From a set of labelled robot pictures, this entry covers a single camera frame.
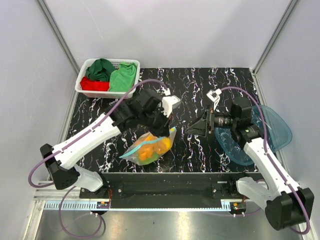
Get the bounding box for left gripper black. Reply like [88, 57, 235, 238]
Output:
[140, 106, 174, 138]

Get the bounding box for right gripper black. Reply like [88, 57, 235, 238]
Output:
[185, 104, 237, 137]

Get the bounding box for clear zip top bag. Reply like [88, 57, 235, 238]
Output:
[119, 127, 177, 166]

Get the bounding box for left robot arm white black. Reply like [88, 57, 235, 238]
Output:
[40, 89, 181, 198]

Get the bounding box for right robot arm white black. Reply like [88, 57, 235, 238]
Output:
[185, 97, 315, 231]

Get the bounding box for yellow fake lemon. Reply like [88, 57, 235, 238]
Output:
[159, 137, 172, 151]

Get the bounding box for orange fake food piece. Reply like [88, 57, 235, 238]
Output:
[136, 133, 162, 158]

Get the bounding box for green fake vegetable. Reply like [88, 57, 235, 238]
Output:
[139, 152, 160, 166]

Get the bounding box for teal plastic container lid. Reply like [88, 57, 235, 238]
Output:
[214, 128, 254, 166]

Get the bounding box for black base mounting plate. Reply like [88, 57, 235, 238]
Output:
[79, 172, 261, 211]

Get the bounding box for light green cloth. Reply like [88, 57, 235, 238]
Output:
[108, 62, 137, 92]

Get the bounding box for teal plastic container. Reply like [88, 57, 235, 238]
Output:
[259, 105, 293, 153]

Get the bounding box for white plastic basket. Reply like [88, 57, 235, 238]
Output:
[75, 58, 140, 99]

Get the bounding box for dark green cloth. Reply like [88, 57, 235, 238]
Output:
[85, 58, 116, 82]

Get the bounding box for red cloth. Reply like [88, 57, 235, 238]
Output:
[80, 76, 110, 92]

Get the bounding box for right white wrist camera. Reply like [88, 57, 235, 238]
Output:
[206, 88, 222, 111]

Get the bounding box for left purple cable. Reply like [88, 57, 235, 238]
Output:
[27, 78, 172, 188]

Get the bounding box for purple cable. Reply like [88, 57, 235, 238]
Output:
[216, 86, 312, 235]
[27, 78, 172, 188]

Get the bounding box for aluminium frame rail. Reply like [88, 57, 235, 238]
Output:
[32, 174, 311, 240]

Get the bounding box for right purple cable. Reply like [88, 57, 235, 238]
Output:
[216, 86, 312, 235]

